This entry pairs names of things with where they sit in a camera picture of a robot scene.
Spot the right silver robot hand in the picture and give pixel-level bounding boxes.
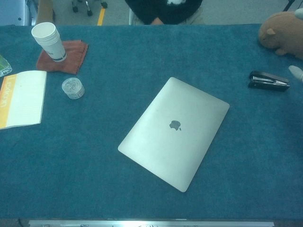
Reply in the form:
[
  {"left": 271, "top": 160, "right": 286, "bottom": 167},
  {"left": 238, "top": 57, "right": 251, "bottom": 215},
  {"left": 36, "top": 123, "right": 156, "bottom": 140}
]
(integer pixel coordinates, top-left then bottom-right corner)
[{"left": 288, "top": 65, "right": 303, "bottom": 83}]

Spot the silver apple laptop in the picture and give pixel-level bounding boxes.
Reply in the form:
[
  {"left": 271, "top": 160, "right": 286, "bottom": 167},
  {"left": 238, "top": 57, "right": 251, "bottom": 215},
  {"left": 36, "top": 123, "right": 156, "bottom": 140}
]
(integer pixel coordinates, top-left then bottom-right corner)
[{"left": 117, "top": 77, "right": 231, "bottom": 193}]

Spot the black stapler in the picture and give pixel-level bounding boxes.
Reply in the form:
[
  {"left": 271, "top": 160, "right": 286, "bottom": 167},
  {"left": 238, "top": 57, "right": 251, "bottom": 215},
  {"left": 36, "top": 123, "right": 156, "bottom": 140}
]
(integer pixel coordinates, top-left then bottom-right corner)
[{"left": 248, "top": 70, "right": 291, "bottom": 92}]

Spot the brown plush toy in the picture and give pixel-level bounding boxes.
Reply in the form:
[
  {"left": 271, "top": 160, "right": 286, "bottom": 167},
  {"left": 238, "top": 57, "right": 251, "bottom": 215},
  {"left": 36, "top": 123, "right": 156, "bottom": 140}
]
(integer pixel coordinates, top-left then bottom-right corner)
[{"left": 258, "top": 10, "right": 303, "bottom": 60}]

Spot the black tripod leg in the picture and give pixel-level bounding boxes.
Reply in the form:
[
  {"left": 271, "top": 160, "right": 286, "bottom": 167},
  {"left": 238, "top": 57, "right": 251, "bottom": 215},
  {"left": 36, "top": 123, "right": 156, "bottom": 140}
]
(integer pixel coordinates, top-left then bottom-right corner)
[{"left": 282, "top": 0, "right": 296, "bottom": 12}]

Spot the person in black sweater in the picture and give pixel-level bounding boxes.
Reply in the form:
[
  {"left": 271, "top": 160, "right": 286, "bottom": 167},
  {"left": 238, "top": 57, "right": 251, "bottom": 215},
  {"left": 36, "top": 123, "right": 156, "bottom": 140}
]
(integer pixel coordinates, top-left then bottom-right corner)
[{"left": 124, "top": 0, "right": 204, "bottom": 26}]

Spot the brown folded cloth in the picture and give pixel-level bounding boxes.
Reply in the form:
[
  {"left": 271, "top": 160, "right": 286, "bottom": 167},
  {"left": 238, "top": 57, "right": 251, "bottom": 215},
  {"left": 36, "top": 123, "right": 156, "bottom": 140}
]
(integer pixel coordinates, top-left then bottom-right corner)
[{"left": 36, "top": 40, "right": 89, "bottom": 75}]

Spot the clear paper clip jar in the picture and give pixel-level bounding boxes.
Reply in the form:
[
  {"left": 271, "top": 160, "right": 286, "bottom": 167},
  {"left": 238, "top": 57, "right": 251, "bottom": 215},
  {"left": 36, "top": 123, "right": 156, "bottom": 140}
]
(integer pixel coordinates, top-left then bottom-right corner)
[{"left": 62, "top": 77, "right": 85, "bottom": 100}]

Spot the teal table cloth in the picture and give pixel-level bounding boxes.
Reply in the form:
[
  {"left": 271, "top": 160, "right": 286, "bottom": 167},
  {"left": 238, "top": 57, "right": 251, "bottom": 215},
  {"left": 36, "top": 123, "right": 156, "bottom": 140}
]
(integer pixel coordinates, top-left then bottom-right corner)
[{"left": 0, "top": 23, "right": 303, "bottom": 220}]

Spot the white paper cup stack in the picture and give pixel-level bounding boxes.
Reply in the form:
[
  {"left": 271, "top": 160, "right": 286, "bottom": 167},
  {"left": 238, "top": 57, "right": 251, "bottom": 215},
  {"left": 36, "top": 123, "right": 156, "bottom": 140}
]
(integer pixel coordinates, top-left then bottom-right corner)
[{"left": 31, "top": 22, "right": 68, "bottom": 63}]

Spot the tan wooden panel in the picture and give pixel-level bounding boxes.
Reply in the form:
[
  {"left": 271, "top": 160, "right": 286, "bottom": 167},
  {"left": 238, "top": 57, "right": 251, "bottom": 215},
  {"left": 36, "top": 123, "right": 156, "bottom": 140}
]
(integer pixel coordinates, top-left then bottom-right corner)
[{"left": 35, "top": 0, "right": 57, "bottom": 26}]

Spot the white yellow Lexicon notebook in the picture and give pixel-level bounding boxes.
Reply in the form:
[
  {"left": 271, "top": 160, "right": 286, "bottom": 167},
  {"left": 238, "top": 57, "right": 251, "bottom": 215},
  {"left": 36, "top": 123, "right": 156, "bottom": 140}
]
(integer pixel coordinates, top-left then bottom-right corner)
[{"left": 0, "top": 70, "right": 47, "bottom": 130}]

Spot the grey blue cabinet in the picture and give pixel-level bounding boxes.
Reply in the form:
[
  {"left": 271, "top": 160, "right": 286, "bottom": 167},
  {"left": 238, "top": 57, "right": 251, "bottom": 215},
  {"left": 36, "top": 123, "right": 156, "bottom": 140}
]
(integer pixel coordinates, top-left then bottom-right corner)
[{"left": 0, "top": 0, "right": 38, "bottom": 26}]

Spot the green clear plastic package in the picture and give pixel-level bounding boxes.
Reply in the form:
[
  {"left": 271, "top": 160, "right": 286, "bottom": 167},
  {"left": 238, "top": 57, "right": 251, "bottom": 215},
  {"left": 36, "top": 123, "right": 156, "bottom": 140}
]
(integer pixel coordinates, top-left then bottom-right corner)
[{"left": 0, "top": 54, "right": 12, "bottom": 78}]

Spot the aluminium frame rail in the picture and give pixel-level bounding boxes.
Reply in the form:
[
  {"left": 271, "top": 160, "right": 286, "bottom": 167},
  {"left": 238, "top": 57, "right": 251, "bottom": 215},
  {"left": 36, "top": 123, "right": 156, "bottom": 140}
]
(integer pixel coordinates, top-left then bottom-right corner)
[{"left": 28, "top": 219, "right": 275, "bottom": 227}]

